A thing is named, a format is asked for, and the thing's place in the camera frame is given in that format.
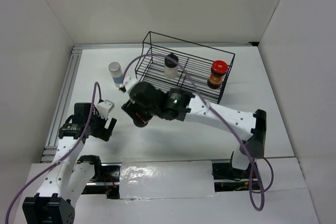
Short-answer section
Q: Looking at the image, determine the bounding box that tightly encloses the red lid jar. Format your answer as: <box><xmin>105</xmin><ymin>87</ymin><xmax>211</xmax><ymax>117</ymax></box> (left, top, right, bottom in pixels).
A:
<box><xmin>133</xmin><ymin>112</ymin><xmax>152</xmax><ymax>127</ymax></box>
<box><xmin>207</xmin><ymin>60</ymin><xmax>228</xmax><ymax>89</ymax></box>

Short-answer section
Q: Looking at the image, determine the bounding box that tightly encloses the silver lid blue label bottle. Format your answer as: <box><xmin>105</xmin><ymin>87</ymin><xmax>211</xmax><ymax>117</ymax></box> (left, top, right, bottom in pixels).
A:
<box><xmin>108</xmin><ymin>61</ymin><xmax>123</xmax><ymax>88</ymax></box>

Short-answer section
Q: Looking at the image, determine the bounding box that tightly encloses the black lid white bottle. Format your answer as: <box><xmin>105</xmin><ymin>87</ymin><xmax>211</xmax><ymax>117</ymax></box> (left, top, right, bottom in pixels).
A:
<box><xmin>164</xmin><ymin>53</ymin><xmax>179</xmax><ymax>79</ymax></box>

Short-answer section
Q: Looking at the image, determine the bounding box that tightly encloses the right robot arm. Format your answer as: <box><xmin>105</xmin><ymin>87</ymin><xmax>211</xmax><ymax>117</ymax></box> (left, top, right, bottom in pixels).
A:
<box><xmin>119</xmin><ymin>80</ymin><xmax>267</xmax><ymax>178</ymax></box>

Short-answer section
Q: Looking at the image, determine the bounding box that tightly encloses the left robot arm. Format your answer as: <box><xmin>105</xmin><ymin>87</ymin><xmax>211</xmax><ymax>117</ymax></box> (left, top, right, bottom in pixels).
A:
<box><xmin>23</xmin><ymin>100</ymin><xmax>117</xmax><ymax>223</ymax></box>

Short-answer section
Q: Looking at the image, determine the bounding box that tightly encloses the white glossy tape sheet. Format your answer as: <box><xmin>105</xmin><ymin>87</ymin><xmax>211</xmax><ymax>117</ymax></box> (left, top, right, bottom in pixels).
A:
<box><xmin>119</xmin><ymin>161</ymin><xmax>216</xmax><ymax>199</ymax></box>

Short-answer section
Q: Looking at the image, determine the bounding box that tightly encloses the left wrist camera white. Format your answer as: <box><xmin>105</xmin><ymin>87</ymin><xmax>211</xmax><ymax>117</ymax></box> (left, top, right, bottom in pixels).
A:
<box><xmin>96</xmin><ymin>100</ymin><xmax>114</xmax><ymax>120</ymax></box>

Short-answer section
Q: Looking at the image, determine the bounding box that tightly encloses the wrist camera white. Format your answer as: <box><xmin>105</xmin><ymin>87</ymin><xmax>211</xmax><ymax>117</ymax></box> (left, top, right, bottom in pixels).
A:
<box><xmin>96</xmin><ymin>100</ymin><xmax>114</xmax><ymax>120</ymax></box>
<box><xmin>119</xmin><ymin>76</ymin><xmax>138</xmax><ymax>94</ymax></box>

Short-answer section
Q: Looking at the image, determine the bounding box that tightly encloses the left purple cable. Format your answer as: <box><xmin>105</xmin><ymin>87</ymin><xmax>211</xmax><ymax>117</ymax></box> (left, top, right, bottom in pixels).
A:
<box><xmin>5</xmin><ymin>81</ymin><xmax>103</xmax><ymax>224</ymax></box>

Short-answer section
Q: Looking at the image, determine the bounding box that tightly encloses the purple cable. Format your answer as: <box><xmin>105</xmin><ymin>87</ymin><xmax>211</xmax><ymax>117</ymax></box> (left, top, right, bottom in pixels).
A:
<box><xmin>5</xmin><ymin>81</ymin><xmax>103</xmax><ymax>224</ymax></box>
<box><xmin>122</xmin><ymin>54</ymin><xmax>274</xmax><ymax>211</ymax></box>

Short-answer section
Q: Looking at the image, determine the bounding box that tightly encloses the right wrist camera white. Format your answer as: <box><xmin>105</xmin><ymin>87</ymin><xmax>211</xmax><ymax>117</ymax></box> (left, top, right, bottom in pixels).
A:
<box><xmin>119</xmin><ymin>76</ymin><xmax>138</xmax><ymax>94</ymax></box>

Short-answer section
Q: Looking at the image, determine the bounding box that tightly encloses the black wire rack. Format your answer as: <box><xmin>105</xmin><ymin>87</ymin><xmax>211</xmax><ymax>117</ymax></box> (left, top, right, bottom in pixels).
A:
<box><xmin>135</xmin><ymin>31</ymin><xmax>235</xmax><ymax>104</ymax></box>

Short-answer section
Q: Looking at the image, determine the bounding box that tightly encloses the aluminium rail frame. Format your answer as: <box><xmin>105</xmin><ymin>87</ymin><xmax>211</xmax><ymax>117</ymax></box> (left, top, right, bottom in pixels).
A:
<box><xmin>39</xmin><ymin>42</ymin><xmax>259</xmax><ymax>163</ymax></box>

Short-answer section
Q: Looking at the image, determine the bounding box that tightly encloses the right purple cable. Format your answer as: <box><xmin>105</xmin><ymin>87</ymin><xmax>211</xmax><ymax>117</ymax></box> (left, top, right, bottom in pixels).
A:
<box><xmin>122</xmin><ymin>54</ymin><xmax>274</xmax><ymax>211</ymax></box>

